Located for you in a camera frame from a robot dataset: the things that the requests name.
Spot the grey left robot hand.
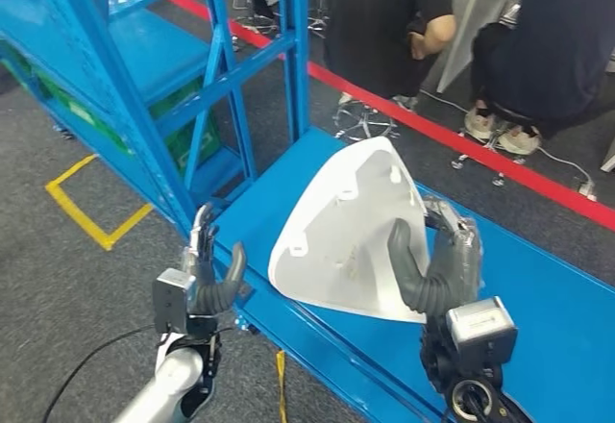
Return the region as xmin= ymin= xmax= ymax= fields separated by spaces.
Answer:
xmin=182 ymin=202 xmax=248 ymax=319

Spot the white plastic car part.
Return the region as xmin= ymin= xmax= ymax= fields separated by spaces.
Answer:
xmin=267 ymin=137 xmax=431 ymax=325

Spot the blue metal shelf rack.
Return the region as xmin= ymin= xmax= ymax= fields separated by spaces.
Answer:
xmin=0 ymin=0 xmax=615 ymax=423

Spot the green plastic crate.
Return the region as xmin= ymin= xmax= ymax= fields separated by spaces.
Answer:
xmin=0 ymin=40 xmax=131 ymax=156
xmin=149 ymin=78 xmax=223 ymax=178

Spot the person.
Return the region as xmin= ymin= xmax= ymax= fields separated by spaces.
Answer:
xmin=324 ymin=0 xmax=457 ymax=113
xmin=463 ymin=0 xmax=615 ymax=157

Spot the red barrier belt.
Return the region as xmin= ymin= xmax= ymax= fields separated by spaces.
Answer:
xmin=111 ymin=0 xmax=615 ymax=234

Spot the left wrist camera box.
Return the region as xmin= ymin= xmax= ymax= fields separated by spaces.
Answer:
xmin=152 ymin=268 xmax=197 ymax=336

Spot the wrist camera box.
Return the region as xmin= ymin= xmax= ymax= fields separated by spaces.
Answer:
xmin=152 ymin=268 xmax=197 ymax=336
xmin=445 ymin=297 xmax=518 ymax=365

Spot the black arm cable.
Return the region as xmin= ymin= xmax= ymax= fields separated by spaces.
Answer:
xmin=42 ymin=324 xmax=156 ymax=423

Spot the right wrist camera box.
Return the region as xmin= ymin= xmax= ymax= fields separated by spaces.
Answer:
xmin=445 ymin=297 xmax=518 ymax=365

